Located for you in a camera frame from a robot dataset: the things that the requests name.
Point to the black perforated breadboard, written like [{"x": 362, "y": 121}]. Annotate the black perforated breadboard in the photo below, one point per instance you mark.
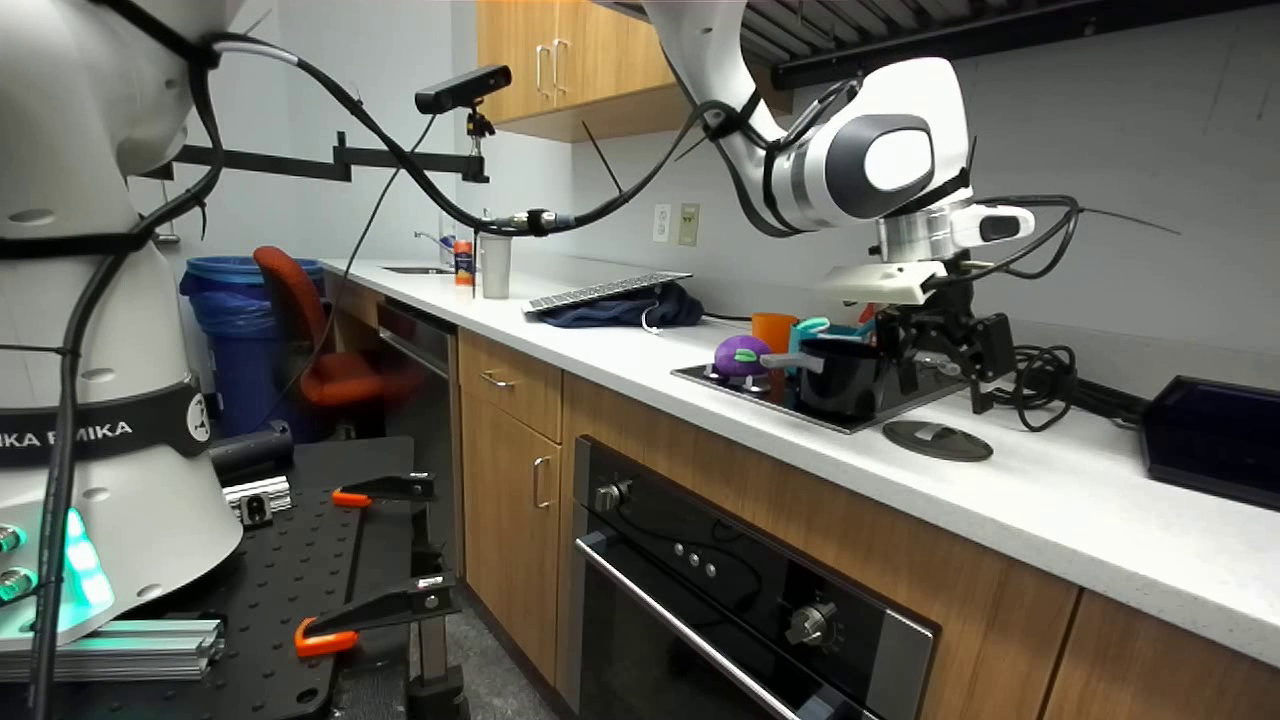
[{"x": 295, "y": 574}]

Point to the black built-in oven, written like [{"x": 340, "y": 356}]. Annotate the black built-in oven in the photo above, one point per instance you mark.
[{"x": 694, "y": 601}]

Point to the purple toy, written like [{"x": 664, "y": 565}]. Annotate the purple toy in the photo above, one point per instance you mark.
[{"x": 736, "y": 356}]

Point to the black cylindrical device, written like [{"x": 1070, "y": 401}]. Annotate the black cylindrical device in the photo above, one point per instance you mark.
[{"x": 253, "y": 454}]

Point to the black camera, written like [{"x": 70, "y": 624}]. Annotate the black camera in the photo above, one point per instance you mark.
[{"x": 461, "y": 88}]

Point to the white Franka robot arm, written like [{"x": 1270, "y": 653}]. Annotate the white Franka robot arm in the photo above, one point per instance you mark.
[{"x": 144, "y": 334}]

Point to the black cooktop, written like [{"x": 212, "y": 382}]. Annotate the black cooktop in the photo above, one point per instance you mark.
[{"x": 722, "y": 376}]

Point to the beige wall switch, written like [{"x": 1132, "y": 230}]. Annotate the beige wall switch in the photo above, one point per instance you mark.
[{"x": 691, "y": 226}]

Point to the wooden wall cabinet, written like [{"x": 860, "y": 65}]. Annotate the wooden wall cabinet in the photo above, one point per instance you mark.
[{"x": 575, "y": 63}]

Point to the grey laptop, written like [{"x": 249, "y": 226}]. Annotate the grey laptop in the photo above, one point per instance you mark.
[{"x": 602, "y": 289}]

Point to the sink faucet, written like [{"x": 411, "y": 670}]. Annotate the sink faucet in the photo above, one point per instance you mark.
[{"x": 440, "y": 240}]

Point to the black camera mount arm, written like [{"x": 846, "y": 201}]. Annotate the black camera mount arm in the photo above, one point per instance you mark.
[{"x": 332, "y": 161}]

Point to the orange cup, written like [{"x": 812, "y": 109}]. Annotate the orange cup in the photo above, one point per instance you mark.
[{"x": 774, "y": 328}]

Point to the small white box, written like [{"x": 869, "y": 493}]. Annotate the small white box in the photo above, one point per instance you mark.
[{"x": 263, "y": 503}]

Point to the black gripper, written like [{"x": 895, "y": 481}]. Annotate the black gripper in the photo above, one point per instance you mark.
[{"x": 964, "y": 334}]

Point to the white wall outlet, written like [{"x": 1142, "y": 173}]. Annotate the white wall outlet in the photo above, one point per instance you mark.
[{"x": 661, "y": 220}]

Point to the dark dishwasher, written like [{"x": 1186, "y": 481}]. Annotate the dark dishwasher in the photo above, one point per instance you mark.
[{"x": 421, "y": 343}]

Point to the aluminium extrusion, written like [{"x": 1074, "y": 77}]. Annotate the aluminium extrusion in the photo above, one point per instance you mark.
[{"x": 122, "y": 650}]

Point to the black box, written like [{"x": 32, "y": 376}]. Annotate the black box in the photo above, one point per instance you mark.
[{"x": 1212, "y": 442}]

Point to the plain wooden cabinet door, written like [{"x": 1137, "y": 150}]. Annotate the plain wooden cabinet door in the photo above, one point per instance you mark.
[{"x": 1161, "y": 667}]

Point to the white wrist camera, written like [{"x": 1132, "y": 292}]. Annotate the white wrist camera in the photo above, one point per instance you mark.
[{"x": 882, "y": 285}]

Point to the teal cup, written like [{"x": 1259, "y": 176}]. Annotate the teal cup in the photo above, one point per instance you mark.
[{"x": 809, "y": 328}]

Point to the dark grey round lid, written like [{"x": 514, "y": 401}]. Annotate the dark grey round lid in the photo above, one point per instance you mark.
[{"x": 937, "y": 442}]

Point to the orange bottle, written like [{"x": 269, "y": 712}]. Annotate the orange bottle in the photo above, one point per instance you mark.
[{"x": 461, "y": 260}]

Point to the grey toy utensil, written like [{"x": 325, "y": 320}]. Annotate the grey toy utensil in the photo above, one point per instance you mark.
[{"x": 792, "y": 362}]

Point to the red chair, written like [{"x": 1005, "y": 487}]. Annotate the red chair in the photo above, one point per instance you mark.
[{"x": 325, "y": 374}]

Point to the orange black clamp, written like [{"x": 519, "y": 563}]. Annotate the orange black clamp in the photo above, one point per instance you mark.
[
  {"x": 394, "y": 489},
  {"x": 386, "y": 610}
]

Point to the wooden oven surround panel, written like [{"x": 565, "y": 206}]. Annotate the wooden oven surround panel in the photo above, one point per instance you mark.
[{"x": 986, "y": 624}]

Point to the black cup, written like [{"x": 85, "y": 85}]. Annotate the black cup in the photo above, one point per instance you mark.
[{"x": 835, "y": 393}]

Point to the blue trash bin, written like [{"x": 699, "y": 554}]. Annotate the blue trash bin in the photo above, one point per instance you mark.
[{"x": 243, "y": 346}]

